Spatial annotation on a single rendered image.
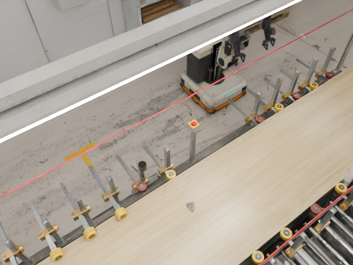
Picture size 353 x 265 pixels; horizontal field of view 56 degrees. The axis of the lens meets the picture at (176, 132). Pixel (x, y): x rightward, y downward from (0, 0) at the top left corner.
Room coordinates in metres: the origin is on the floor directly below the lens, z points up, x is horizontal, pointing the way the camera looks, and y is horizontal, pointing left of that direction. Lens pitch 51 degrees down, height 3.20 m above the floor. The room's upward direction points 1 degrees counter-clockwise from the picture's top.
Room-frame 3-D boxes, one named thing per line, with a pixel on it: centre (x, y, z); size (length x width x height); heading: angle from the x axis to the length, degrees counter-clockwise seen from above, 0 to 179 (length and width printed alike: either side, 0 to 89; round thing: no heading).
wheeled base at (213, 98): (3.24, -0.49, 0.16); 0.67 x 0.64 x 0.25; 35
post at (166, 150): (1.52, 0.08, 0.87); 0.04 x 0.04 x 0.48; 35
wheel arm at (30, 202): (0.97, 0.96, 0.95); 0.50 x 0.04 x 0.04; 35
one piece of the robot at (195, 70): (3.32, -0.44, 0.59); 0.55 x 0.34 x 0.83; 125
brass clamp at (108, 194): (1.22, 0.50, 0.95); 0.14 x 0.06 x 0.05; 125
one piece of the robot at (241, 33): (3.01, -0.66, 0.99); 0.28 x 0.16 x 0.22; 125
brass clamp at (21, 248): (0.78, 1.11, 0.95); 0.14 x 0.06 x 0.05; 125
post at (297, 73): (2.39, -1.15, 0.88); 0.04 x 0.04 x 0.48; 35
